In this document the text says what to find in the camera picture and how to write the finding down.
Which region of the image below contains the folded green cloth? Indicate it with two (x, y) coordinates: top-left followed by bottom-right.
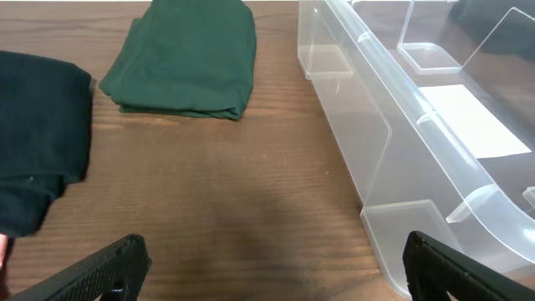
(99, 0), (257, 120)

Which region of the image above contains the folded pink cloth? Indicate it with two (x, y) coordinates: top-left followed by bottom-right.
(0, 234), (9, 268)

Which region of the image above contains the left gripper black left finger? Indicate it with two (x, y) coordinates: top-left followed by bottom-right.
(8, 234), (152, 301)

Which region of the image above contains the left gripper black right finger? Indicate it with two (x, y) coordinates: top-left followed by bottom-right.
(403, 231), (534, 301)

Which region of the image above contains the folded dark navy cloth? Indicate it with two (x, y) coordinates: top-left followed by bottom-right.
(1, 51), (93, 237)

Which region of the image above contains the white label in bin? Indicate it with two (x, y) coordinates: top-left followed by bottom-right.
(420, 84), (532, 159)

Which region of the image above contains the clear plastic storage bin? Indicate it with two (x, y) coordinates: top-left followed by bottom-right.
(298, 0), (534, 297)

